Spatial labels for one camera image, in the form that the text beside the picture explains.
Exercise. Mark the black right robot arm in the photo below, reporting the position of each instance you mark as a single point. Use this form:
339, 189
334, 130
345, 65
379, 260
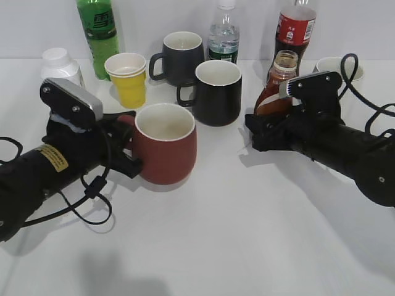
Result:
367, 159

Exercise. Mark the yellow paper cup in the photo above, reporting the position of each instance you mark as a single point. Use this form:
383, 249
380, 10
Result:
127, 72

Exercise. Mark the cola bottle red label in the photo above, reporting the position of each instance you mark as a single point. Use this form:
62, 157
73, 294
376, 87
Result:
294, 28

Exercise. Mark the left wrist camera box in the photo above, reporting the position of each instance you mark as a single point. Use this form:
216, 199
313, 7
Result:
70, 104

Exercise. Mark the clear water bottle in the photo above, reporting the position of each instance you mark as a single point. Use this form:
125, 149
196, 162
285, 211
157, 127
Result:
223, 41

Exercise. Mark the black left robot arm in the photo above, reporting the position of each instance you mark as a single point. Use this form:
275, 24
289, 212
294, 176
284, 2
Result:
64, 157

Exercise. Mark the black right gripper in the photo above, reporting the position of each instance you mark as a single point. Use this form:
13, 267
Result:
279, 131

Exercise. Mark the black ceramic mug front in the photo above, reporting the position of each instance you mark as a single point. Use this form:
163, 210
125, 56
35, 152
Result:
215, 94

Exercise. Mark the white blueberry yogurt bottle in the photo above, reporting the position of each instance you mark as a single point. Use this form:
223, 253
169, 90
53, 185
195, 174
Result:
57, 63

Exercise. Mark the red ceramic mug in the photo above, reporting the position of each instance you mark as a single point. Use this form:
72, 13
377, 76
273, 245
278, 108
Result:
165, 139

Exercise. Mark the brown Nescafe coffee bottle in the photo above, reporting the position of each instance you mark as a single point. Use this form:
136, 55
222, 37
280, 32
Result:
283, 68

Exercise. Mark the green soda bottle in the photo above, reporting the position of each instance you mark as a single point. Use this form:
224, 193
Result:
97, 19

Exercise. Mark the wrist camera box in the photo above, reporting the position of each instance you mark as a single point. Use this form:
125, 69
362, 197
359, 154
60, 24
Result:
70, 104
318, 92

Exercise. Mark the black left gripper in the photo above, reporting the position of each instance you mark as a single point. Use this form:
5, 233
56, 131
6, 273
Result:
104, 144

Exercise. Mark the dark grey mug rear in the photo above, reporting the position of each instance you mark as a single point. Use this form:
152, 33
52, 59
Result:
182, 52

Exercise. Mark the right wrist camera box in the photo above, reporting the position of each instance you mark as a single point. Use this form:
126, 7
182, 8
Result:
318, 92

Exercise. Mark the white ceramic mug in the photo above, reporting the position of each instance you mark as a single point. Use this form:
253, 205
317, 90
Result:
333, 64

